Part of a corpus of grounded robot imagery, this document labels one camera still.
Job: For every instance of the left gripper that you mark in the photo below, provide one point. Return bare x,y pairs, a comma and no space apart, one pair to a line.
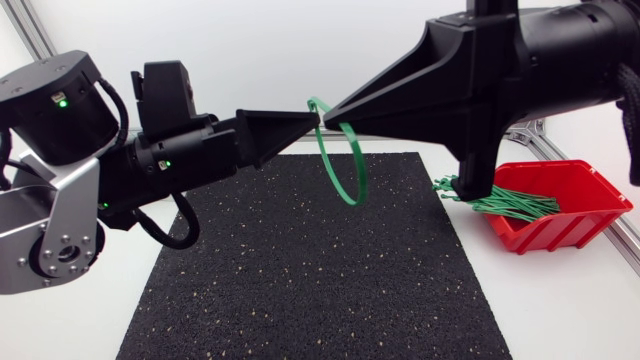
190,160

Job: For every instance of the black speckled mat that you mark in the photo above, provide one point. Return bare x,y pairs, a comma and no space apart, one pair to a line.
300,280

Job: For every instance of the red plastic box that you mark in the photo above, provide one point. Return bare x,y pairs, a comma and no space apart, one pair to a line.
580,200

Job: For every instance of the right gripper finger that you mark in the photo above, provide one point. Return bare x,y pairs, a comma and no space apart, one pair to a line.
425,127

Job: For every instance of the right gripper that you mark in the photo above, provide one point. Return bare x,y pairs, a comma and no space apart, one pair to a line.
560,60

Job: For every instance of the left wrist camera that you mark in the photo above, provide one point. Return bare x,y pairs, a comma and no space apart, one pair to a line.
165,95

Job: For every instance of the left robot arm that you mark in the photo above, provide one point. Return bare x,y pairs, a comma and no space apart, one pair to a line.
55,220

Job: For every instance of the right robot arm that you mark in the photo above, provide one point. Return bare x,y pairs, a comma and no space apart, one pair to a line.
631,125

